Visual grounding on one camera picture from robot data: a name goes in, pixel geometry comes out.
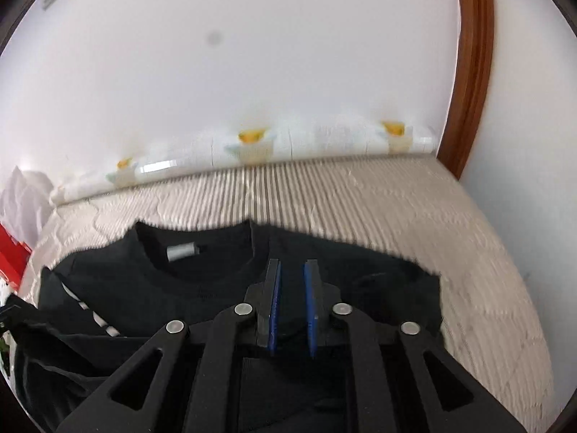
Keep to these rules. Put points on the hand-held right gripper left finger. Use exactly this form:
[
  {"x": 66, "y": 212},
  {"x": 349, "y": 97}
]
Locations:
[{"x": 274, "y": 315}]

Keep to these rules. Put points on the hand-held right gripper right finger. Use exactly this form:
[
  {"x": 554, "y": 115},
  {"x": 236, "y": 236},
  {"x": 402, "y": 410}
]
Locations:
[{"x": 310, "y": 311}]

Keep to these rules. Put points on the black sweatshirt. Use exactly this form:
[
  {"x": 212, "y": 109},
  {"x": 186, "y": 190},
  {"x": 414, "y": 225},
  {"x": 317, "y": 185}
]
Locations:
[{"x": 135, "y": 288}]

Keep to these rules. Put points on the striped quilted table cover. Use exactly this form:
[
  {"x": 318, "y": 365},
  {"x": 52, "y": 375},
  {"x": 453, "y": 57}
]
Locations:
[{"x": 405, "y": 216}]

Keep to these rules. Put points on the white printed paper roll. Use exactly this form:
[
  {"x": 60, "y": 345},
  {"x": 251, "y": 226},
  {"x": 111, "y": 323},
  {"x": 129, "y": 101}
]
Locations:
[{"x": 315, "y": 140}]

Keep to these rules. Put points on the red paper bag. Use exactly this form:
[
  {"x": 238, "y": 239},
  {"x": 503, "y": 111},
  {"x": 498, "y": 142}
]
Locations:
[{"x": 11, "y": 257}]

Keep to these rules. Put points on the white plastic bag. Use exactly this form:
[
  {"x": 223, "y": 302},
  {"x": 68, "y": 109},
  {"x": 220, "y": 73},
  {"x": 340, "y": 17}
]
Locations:
[{"x": 25, "y": 203}]

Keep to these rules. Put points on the brown wooden door frame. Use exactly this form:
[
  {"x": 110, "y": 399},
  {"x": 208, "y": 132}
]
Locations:
[{"x": 471, "y": 76}]

